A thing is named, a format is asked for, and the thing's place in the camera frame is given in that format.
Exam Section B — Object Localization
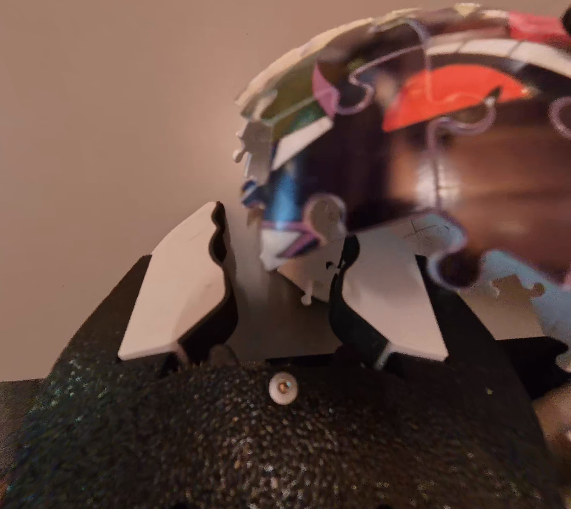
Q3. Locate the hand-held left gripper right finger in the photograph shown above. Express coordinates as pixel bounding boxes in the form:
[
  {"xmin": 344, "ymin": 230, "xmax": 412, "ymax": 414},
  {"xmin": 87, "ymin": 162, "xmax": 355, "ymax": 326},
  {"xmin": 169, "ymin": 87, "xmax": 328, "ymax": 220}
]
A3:
[{"xmin": 329, "ymin": 224, "xmax": 449, "ymax": 371}]

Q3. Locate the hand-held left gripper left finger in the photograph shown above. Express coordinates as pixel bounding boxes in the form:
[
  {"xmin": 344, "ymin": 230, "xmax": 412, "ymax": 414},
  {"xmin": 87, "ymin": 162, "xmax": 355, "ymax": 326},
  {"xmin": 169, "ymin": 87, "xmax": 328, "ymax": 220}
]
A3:
[{"xmin": 117, "ymin": 201, "xmax": 239, "ymax": 365}]

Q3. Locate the colourful cartoon puzzle ball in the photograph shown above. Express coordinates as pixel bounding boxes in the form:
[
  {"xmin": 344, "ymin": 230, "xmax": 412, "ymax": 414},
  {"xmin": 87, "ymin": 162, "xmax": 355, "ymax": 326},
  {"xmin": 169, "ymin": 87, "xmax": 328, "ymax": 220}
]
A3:
[{"xmin": 232, "ymin": 3, "xmax": 571, "ymax": 374}]

